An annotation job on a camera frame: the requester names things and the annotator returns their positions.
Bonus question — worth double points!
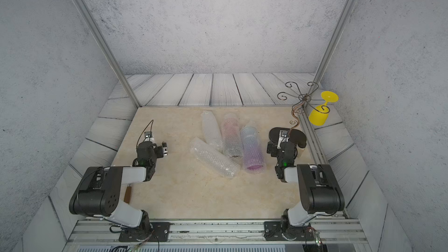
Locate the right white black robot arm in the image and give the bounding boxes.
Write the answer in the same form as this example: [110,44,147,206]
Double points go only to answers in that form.
[267,140,345,240]

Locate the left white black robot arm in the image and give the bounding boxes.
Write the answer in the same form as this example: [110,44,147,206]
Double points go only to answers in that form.
[69,141,168,242]

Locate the purple bubble wrapped vase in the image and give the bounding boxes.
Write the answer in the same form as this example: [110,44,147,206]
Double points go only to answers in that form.
[240,120,266,174]

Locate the pink bubble wrapped vase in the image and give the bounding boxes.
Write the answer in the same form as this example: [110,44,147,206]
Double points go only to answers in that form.
[221,113,243,158]

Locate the clear bubble wrapped vase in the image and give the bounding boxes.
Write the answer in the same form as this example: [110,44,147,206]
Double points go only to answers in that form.
[202,110,224,152]

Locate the yellow plastic wine glass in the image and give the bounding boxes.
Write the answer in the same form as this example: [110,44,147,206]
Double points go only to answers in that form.
[308,91,339,126]

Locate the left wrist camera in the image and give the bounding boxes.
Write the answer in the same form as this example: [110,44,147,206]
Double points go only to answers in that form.
[143,131,155,144]

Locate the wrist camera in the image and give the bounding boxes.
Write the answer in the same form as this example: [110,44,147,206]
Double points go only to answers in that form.
[143,131,155,144]
[277,129,289,149]

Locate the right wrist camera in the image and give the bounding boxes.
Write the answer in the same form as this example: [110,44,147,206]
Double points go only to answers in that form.
[277,129,289,149]

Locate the black wire glass stand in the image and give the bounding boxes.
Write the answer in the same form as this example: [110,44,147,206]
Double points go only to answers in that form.
[268,81,319,149]

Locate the metal scraper wooden handle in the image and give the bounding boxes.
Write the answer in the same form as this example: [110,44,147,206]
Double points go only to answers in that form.
[123,184,133,204]

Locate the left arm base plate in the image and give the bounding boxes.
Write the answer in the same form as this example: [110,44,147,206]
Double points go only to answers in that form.
[119,222,171,243]

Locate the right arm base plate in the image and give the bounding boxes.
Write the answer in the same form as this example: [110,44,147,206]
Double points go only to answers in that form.
[264,220,315,242]

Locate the aluminium rail frame front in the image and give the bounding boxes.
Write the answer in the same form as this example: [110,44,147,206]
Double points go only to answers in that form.
[64,217,371,252]

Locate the left aluminium corner post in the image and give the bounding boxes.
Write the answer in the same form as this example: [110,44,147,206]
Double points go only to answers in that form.
[72,0,142,108]

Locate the aluminium corner post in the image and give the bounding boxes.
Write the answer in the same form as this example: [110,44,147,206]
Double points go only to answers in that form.
[72,0,142,108]
[312,0,357,88]

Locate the right aluminium corner post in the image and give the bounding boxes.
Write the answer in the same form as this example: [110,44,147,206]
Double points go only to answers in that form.
[312,0,357,88]

